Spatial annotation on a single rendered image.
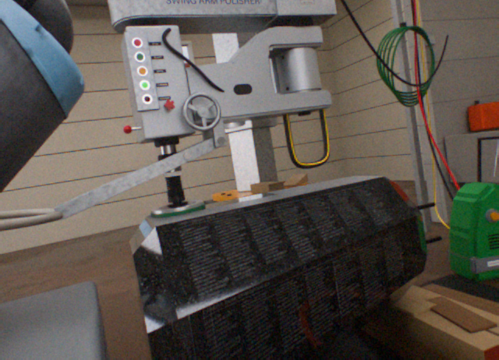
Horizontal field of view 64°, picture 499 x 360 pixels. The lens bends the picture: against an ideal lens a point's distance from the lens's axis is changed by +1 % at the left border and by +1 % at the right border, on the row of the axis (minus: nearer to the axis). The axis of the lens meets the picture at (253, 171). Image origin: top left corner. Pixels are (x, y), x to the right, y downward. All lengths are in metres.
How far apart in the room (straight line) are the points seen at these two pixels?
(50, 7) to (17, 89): 0.63
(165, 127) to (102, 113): 6.12
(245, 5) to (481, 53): 3.53
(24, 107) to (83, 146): 7.07
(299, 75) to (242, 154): 0.76
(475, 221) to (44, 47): 2.61
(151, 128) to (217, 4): 0.57
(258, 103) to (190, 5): 0.46
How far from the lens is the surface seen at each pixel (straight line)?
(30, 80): 0.48
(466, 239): 2.84
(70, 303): 0.65
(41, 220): 1.45
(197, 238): 1.35
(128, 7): 1.63
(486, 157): 4.09
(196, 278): 1.27
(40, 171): 7.57
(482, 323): 1.79
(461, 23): 4.80
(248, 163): 2.36
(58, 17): 1.10
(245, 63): 1.69
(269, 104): 1.69
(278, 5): 1.81
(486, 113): 4.52
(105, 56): 7.84
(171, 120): 1.53
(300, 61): 1.82
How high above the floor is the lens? 1.02
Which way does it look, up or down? 3 degrees down
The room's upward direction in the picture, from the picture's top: 9 degrees counter-clockwise
